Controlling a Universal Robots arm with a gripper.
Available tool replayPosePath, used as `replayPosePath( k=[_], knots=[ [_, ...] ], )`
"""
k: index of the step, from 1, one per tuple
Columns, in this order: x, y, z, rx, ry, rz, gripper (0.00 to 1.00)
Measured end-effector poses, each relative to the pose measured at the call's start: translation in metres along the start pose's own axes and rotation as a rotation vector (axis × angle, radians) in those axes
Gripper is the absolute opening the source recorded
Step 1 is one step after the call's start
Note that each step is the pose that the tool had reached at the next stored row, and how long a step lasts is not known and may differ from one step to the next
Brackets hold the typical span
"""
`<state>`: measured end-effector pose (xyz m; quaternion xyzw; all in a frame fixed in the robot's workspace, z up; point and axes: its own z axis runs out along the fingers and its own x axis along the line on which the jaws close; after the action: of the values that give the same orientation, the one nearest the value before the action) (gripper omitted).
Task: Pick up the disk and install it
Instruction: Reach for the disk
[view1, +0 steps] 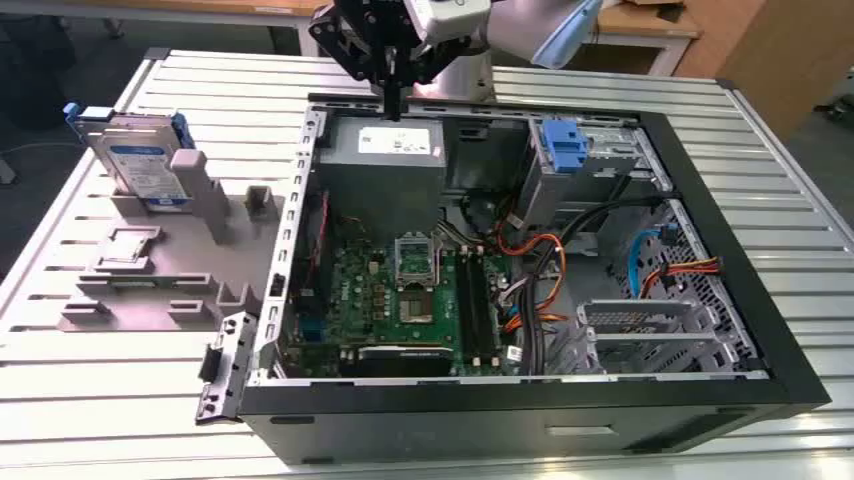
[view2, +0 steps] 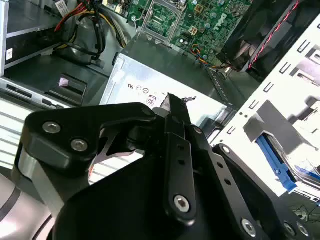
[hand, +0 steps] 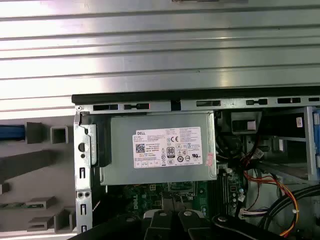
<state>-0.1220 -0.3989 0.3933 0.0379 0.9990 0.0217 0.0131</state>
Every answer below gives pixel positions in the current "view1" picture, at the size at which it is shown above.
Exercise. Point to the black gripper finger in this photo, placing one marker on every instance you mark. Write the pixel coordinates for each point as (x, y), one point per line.
(340, 45)
(434, 65)

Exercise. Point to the hard disk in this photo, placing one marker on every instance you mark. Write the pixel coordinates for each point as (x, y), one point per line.
(143, 165)

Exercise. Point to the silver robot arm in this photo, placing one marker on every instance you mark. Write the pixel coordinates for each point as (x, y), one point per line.
(461, 75)

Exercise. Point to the blue drive carrier latch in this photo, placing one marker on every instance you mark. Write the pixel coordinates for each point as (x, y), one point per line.
(563, 145)

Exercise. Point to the grey power supply unit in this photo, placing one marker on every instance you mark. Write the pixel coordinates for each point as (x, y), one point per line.
(380, 190)

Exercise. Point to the grey metal drive cage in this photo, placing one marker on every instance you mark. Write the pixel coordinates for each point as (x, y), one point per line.
(601, 185)

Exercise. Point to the black office chair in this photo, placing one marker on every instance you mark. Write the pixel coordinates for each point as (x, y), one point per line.
(40, 75)

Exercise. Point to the green motherboard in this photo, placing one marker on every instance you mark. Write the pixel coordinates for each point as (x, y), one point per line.
(360, 300)

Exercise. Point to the black RAM slot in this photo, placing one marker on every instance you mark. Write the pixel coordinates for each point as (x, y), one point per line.
(487, 305)
(470, 305)

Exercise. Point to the CPU socket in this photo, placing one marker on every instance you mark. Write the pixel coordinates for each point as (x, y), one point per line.
(421, 307)

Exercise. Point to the grey parts rack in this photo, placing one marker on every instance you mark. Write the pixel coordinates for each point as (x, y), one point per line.
(187, 260)

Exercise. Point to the silver CPU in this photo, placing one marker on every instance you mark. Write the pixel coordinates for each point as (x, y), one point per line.
(127, 248)

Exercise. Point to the wooden cabinet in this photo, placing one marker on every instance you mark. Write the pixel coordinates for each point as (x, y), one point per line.
(787, 60)

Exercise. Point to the green RAM stick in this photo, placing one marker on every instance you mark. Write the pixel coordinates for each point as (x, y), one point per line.
(143, 284)

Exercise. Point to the black graphics card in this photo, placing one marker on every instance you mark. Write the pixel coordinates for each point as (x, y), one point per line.
(401, 362)

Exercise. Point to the office chair wheel base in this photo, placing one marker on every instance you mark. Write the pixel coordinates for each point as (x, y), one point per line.
(842, 107)

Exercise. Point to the black PC case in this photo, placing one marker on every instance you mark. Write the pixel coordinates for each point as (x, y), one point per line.
(467, 420)

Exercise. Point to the wooden desk white frame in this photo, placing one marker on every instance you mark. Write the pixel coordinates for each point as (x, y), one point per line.
(643, 27)

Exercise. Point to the grey card retention bracket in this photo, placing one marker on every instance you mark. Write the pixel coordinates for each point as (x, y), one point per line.
(230, 360)

